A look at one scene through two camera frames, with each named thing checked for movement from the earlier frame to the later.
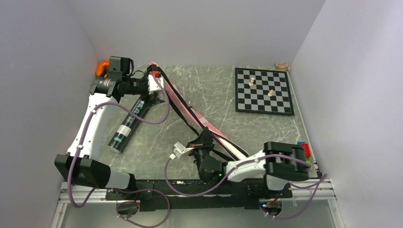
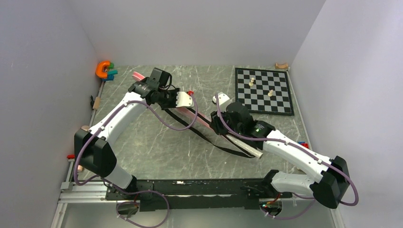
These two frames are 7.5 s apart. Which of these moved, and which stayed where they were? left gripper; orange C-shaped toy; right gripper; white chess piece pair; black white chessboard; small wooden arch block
Moved: right gripper; left gripper
Stayed: orange C-shaped toy; black white chessboard; small wooden arch block; white chess piece pair
